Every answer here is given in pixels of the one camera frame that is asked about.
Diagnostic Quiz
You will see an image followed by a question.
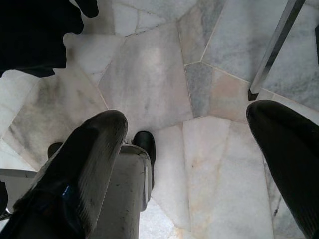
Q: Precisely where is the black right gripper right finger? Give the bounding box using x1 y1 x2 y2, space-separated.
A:
246 99 319 239

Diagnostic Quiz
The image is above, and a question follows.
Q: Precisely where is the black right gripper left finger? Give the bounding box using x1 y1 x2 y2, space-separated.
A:
4 109 129 239

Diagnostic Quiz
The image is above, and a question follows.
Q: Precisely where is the black robot left foot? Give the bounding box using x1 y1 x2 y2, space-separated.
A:
47 141 65 160

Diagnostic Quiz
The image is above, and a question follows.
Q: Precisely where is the black robot foot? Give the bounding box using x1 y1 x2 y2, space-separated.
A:
47 141 65 160
132 130 157 192

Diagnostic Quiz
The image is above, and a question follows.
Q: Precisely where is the grey robot right leg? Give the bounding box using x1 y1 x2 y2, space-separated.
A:
96 145 153 239

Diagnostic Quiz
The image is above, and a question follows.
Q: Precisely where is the black robot right foot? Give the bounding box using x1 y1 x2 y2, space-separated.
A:
132 130 157 192

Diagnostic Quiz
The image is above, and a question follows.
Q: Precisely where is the silver metal clothes rack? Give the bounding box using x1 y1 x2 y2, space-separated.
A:
248 0 307 102

